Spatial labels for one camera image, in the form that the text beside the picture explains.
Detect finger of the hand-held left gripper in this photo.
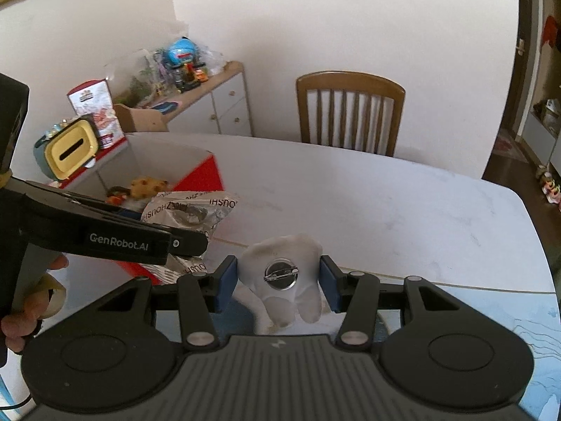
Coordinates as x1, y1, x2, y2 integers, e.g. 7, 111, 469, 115
169, 226, 209, 257
27, 180, 146, 226

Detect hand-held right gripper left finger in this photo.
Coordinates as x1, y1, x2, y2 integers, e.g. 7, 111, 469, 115
99, 254, 239, 352

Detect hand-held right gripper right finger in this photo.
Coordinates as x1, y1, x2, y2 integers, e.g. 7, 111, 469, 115
319, 254, 461, 352

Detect silver foil bag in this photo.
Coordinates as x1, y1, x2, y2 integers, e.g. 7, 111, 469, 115
140, 191, 239, 288

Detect white tooth shaped badge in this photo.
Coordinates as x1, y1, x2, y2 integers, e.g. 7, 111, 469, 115
240, 233, 325, 329

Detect cookie shaped plush toy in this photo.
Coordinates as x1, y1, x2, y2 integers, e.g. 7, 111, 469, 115
129, 176, 171, 200

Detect red cardboard box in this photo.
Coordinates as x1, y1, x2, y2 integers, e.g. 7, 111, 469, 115
59, 133, 226, 288

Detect person's left hand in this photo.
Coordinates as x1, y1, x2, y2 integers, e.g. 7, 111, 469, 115
0, 254, 70, 354

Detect yellow lidded tissue box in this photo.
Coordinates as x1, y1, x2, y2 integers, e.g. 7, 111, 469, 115
34, 118, 99, 182

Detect red printed snack bag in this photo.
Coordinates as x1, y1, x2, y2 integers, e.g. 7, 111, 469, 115
67, 78, 126, 150

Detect light wooden tray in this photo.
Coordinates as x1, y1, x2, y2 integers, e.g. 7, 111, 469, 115
113, 103, 171, 133

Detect white sideboard with wooden top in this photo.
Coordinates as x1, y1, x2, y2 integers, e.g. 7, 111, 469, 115
169, 61, 255, 138

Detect blue printed table mat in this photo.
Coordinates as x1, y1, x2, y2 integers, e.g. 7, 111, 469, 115
210, 237, 557, 421

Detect blue round toy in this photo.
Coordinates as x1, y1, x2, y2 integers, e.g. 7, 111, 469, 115
163, 37, 198, 66

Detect brown wooden chair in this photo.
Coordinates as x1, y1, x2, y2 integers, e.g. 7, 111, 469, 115
296, 71, 406, 157

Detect row of shoes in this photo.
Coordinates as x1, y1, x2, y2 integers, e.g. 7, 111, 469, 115
537, 164, 561, 205

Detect dark wooden door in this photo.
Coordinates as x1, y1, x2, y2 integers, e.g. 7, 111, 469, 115
482, 0, 545, 180

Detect red and black hanging bags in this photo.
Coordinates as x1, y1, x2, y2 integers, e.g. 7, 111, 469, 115
543, 15, 561, 51

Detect yellow trigger strap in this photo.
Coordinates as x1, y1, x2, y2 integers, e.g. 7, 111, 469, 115
39, 274, 67, 316

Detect black cable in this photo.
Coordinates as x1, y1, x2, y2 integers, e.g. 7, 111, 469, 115
0, 383, 35, 412

